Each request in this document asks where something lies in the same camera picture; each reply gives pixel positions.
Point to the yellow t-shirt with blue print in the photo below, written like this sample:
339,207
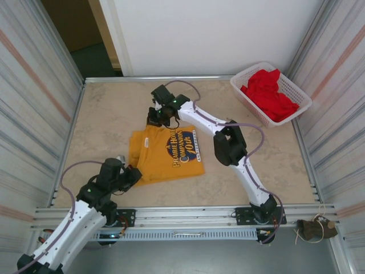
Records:
148,171

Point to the white plastic mesh basket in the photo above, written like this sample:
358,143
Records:
291,84

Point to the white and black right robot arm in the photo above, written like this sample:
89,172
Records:
231,145

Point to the red t-shirt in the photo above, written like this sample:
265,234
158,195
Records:
268,94

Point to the aluminium table edge bar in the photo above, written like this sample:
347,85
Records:
128,77

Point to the small controller board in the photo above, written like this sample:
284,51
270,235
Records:
112,235
265,232

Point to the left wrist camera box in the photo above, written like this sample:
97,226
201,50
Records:
121,158

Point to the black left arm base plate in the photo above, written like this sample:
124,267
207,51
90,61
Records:
128,217

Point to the aluminium mounting rail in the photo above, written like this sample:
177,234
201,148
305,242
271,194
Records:
185,217

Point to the beige wooden door frame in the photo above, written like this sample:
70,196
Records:
105,34

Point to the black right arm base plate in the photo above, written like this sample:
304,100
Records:
242,215

